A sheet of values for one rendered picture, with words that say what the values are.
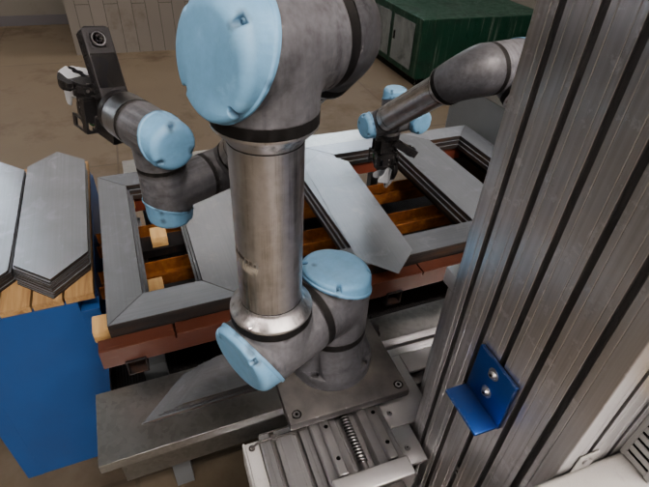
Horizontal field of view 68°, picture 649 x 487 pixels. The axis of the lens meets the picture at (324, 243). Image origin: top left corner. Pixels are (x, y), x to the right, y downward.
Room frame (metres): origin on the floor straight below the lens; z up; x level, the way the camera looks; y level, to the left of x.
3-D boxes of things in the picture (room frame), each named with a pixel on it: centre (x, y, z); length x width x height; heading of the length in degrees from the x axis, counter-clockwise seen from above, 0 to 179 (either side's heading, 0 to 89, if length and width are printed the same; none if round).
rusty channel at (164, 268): (1.41, -0.06, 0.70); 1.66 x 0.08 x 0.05; 114
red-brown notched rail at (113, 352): (1.07, -0.21, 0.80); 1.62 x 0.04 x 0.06; 114
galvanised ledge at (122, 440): (0.88, -0.07, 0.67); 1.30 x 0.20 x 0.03; 114
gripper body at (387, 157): (1.49, -0.19, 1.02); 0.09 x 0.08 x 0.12; 114
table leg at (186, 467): (0.84, 0.46, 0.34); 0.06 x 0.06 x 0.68; 24
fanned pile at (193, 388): (0.76, 0.26, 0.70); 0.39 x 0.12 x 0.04; 114
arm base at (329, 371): (0.58, -0.02, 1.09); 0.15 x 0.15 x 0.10
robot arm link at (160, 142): (0.66, 0.26, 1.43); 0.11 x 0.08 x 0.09; 48
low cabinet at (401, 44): (6.01, -1.19, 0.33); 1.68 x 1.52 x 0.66; 22
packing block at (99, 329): (0.83, 0.56, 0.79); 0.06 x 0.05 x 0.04; 24
